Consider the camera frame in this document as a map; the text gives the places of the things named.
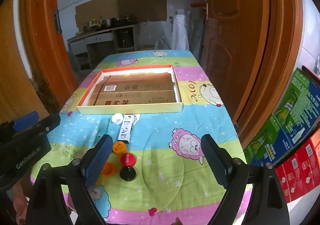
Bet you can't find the brown wooden door leaf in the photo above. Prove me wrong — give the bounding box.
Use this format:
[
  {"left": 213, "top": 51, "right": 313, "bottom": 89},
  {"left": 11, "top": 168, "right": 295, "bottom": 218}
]
[{"left": 200, "top": 0, "right": 270, "bottom": 120}]

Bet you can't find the kitchen counter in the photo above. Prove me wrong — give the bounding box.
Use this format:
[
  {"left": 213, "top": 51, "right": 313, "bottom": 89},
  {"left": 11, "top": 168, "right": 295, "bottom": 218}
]
[{"left": 67, "top": 23, "right": 139, "bottom": 70}]

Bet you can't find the red carton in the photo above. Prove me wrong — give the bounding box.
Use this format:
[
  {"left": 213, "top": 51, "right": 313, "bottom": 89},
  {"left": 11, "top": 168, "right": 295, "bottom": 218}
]
[{"left": 275, "top": 137, "right": 320, "bottom": 203}]

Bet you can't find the white bottle cap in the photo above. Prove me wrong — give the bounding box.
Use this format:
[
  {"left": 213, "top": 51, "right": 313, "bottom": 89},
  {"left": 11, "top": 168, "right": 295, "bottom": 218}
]
[{"left": 111, "top": 113, "right": 123, "bottom": 125}]

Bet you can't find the black stove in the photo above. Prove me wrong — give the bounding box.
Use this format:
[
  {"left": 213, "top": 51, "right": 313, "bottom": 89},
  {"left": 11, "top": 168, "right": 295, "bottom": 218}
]
[{"left": 112, "top": 16, "right": 137, "bottom": 26}]

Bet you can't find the yellow-orange bottle cap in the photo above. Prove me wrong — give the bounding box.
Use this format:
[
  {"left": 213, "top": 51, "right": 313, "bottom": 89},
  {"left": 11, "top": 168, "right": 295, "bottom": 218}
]
[{"left": 113, "top": 141, "right": 127, "bottom": 154}]

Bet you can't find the orange wooden door frame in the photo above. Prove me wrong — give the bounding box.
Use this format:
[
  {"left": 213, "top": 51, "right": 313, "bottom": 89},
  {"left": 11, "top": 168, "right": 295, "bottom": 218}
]
[{"left": 19, "top": 0, "right": 304, "bottom": 148}]

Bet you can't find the green drink carton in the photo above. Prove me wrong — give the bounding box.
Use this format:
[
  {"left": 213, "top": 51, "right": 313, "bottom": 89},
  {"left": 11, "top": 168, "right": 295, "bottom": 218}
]
[
  {"left": 274, "top": 68, "right": 320, "bottom": 148},
  {"left": 244, "top": 115, "right": 293, "bottom": 165}
]

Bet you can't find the cartoon sheep printed tablecloth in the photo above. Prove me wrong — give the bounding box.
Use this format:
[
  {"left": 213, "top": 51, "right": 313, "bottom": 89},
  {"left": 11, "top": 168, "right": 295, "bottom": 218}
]
[{"left": 30, "top": 50, "right": 248, "bottom": 225}]

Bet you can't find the light wooden panel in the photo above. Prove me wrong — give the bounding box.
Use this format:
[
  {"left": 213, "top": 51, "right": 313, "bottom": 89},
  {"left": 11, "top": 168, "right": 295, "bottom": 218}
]
[{"left": 0, "top": 2, "right": 49, "bottom": 125}]

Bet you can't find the dark red flat box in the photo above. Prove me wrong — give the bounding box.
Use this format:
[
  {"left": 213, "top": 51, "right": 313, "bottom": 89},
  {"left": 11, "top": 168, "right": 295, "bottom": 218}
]
[{"left": 301, "top": 65, "right": 320, "bottom": 82}]

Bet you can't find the white printed lighter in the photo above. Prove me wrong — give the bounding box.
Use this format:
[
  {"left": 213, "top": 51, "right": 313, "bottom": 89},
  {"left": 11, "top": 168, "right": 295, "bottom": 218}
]
[{"left": 117, "top": 114, "right": 135, "bottom": 143}]

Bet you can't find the black bottle cap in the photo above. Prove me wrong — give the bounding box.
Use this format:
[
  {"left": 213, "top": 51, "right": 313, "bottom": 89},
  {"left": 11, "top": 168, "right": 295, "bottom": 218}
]
[{"left": 119, "top": 166, "right": 137, "bottom": 182}]

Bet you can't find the red bottle cap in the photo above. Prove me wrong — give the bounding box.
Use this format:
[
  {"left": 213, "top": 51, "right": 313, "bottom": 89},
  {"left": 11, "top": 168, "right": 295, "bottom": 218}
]
[{"left": 120, "top": 153, "right": 137, "bottom": 167}]

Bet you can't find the metal door hinge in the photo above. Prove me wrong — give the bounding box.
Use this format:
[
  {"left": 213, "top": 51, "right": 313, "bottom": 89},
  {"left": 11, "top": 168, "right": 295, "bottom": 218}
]
[{"left": 52, "top": 10, "right": 62, "bottom": 34}]

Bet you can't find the flattened cardboard liner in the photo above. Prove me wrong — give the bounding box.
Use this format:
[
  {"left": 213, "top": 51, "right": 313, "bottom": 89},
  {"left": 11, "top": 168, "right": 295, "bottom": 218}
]
[{"left": 87, "top": 73, "right": 177, "bottom": 106}]

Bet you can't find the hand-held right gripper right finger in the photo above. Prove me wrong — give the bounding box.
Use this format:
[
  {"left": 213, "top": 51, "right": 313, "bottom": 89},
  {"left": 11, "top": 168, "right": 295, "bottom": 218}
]
[{"left": 201, "top": 134, "right": 290, "bottom": 225}]

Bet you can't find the shallow cream box tray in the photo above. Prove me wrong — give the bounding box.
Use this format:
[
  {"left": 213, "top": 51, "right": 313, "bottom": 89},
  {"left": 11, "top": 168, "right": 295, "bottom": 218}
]
[{"left": 76, "top": 64, "right": 184, "bottom": 115}]

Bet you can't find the cardboard wall sheet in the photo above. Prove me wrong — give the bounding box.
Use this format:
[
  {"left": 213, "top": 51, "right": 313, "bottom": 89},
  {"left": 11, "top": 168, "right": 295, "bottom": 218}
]
[
  {"left": 147, "top": 0, "right": 167, "bottom": 22},
  {"left": 75, "top": 2, "right": 100, "bottom": 27},
  {"left": 99, "top": 0, "right": 118, "bottom": 25},
  {"left": 117, "top": 0, "right": 148, "bottom": 24}
]

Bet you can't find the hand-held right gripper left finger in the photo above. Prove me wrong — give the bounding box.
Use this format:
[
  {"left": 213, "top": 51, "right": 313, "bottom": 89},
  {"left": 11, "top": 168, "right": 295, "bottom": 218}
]
[{"left": 25, "top": 134, "right": 113, "bottom": 225}]

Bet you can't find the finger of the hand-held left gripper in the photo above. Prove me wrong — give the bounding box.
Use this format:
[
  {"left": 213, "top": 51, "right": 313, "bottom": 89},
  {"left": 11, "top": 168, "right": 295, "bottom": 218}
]
[
  {"left": 0, "top": 112, "right": 39, "bottom": 136},
  {"left": 15, "top": 114, "right": 61, "bottom": 140}
]

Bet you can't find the deep orange bottle cap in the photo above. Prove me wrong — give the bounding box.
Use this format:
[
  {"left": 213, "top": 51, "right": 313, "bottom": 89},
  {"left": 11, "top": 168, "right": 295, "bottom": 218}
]
[{"left": 102, "top": 161, "right": 116, "bottom": 177}]

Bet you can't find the teal lighter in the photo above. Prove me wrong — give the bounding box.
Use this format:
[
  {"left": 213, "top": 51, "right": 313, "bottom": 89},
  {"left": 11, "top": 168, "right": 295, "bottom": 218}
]
[{"left": 97, "top": 118, "right": 111, "bottom": 139}]

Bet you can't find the white sack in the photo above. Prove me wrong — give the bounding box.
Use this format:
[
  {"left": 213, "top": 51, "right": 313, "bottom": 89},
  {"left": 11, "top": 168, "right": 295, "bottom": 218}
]
[{"left": 171, "top": 10, "right": 189, "bottom": 50}]

